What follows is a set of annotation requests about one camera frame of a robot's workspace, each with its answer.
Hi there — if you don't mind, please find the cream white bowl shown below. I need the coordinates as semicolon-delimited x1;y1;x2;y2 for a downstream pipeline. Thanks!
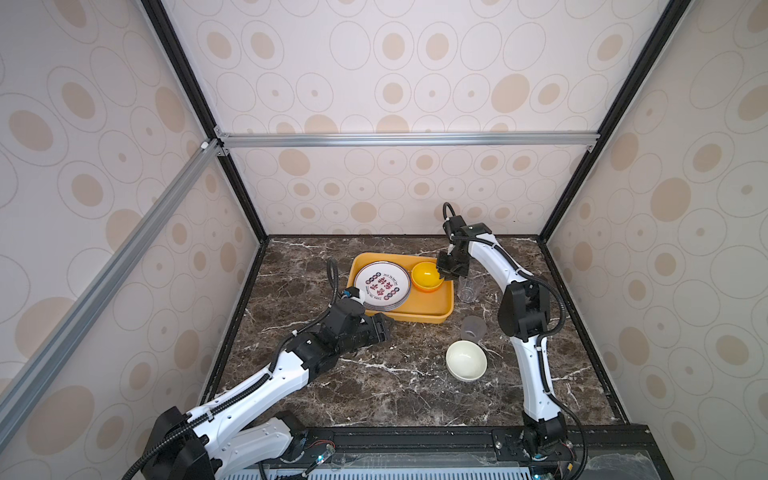
445;340;488;382

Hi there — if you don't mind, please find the yellow bowl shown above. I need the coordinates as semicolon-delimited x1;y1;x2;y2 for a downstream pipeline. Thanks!
410;261;444;293

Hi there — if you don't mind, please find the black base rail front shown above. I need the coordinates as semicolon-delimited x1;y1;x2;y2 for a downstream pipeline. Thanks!
157;424;674;480

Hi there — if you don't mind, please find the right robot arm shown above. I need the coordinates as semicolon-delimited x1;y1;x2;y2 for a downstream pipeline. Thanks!
437;216;576;461

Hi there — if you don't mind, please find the black frame post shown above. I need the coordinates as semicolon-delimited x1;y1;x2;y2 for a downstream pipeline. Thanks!
140;0;269;243
538;0;694;245

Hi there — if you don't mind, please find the black frame post right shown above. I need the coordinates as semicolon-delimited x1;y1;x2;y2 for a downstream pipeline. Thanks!
538;0;694;245

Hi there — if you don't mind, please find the horizontal aluminium rail back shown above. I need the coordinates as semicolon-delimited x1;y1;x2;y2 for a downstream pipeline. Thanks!
221;131;600;149

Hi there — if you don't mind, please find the diagonal aluminium rail left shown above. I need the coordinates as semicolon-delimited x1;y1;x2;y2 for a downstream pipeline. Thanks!
1;139;222;449

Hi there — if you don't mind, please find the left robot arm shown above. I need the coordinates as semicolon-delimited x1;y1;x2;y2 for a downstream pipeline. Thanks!
123;296;394;479

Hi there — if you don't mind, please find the black frame post left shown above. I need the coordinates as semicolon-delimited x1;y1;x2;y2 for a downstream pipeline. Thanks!
140;0;269;243

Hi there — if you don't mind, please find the white plate red rim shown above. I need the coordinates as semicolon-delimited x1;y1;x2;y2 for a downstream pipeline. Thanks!
353;261;412;312

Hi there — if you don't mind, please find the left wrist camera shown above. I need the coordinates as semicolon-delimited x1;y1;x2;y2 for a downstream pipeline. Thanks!
341;286;366;304

